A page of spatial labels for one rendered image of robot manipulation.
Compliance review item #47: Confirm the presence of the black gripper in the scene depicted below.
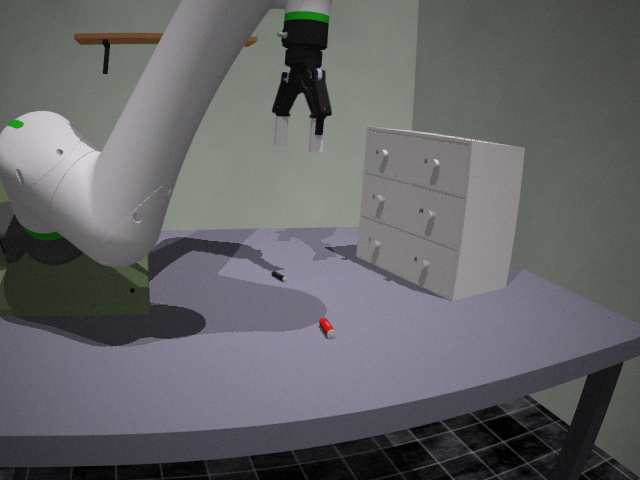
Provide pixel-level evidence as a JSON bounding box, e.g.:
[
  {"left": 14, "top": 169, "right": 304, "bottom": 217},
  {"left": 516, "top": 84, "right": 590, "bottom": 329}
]
[{"left": 272, "top": 48, "right": 332, "bottom": 153}]

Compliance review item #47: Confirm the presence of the small white chest of drawers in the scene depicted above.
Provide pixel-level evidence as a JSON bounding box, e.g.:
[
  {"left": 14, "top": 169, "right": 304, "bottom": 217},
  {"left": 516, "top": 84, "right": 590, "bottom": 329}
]
[{"left": 356, "top": 127, "right": 525, "bottom": 301}]

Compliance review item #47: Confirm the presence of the grey drawer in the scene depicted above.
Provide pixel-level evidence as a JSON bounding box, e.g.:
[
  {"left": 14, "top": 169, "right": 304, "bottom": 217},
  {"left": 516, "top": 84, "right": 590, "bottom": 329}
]
[
  {"left": 412, "top": 138, "right": 470, "bottom": 194},
  {"left": 362, "top": 175, "right": 409, "bottom": 227},
  {"left": 359, "top": 217, "right": 404, "bottom": 273},
  {"left": 402, "top": 233, "right": 458, "bottom": 297},
  {"left": 407, "top": 186, "right": 465, "bottom": 247},
  {"left": 366, "top": 132, "right": 413, "bottom": 180}
]

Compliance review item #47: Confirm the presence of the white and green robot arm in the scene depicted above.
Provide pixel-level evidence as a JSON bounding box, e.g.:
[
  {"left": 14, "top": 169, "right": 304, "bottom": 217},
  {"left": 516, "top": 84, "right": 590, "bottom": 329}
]
[{"left": 0, "top": 0, "right": 332, "bottom": 267}]

